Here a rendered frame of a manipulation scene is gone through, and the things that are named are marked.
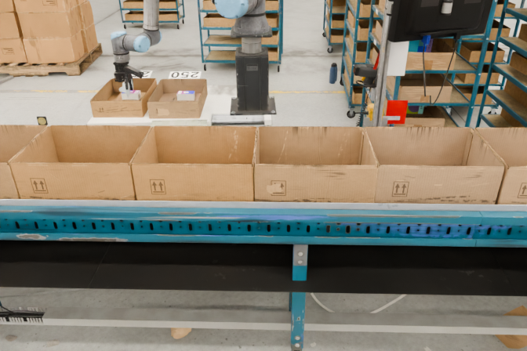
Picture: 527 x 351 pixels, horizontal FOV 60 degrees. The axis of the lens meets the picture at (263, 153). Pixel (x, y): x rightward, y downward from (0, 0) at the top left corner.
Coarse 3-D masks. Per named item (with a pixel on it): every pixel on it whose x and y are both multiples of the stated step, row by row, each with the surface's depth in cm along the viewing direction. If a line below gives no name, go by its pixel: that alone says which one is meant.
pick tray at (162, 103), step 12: (168, 84) 282; (180, 84) 282; (192, 84) 282; (204, 84) 281; (156, 96) 267; (168, 96) 279; (204, 96) 268; (156, 108) 249; (168, 108) 248; (180, 108) 248; (192, 108) 248
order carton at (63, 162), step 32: (64, 128) 172; (96, 128) 172; (128, 128) 172; (32, 160) 160; (64, 160) 179; (96, 160) 178; (128, 160) 178; (32, 192) 152; (64, 192) 151; (96, 192) 151; (128, 192) 150
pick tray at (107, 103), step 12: (108, 84) 277; (120, 84) 284; (144, 84) 284; (156, 84) 282; (96, 96) 259; (108, 96) 277; (120, 96) 279; (144, 96) 256; (96, 108) 251; (108, 108) 251; (120, 108) 251; (132, 108) 251; (144, 108) 256
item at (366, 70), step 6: (354, 66) 223; (360, 66) 220; (366, 66) 220; (372, 66) 221; (354, 72) 221; (360, 72) 220; (366, 72) 220; (372, 72) 220; (366, 78) 223; (372, 78) 223; (366, 84) 224; (372, 84) 225
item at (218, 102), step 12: (216, 96) 280; (228, 96) 280; (204, 108) 264; (216, 108) 264; (228, 108) 264; (96, 120) 250; (108, 120) 250; (120, 120) 250; (132, 120) 250; (144, 120) 250; (156, 120) 250; (168, 120) 250; (264, 120) 248
